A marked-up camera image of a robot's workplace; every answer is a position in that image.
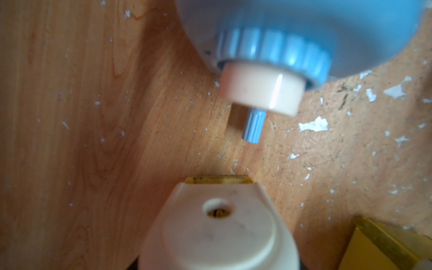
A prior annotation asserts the yellow sharpener front row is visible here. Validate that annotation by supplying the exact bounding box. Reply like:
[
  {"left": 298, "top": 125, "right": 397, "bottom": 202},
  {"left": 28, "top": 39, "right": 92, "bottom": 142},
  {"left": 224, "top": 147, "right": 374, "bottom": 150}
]
[{"left": 339, "top": 217, "right": 432, "bottom": 270}]

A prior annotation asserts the yellow sharpener row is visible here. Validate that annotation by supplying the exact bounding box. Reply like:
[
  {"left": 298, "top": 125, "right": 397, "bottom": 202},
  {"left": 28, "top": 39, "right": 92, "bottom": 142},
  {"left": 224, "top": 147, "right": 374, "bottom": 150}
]
[
  {"left": 339, "top": 217, "right": 432, "bottom": 270},
  {"left": 138, "top": 176, "right": 301, "bottom": 270}
]

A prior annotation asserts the yellow sharpener back row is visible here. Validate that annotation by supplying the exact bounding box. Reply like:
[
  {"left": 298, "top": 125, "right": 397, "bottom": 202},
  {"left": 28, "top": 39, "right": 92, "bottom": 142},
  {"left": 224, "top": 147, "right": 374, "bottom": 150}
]
[{"left": 138, "top": 176, "right": 301, "bottom": 270}]

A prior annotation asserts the blue sharpener back row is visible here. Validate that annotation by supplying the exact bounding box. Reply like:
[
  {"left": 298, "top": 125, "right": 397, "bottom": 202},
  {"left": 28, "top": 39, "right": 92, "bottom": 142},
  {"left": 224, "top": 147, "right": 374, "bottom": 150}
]
[{"left": 175, "top": 1, "right": 426, "bottom": 144}]

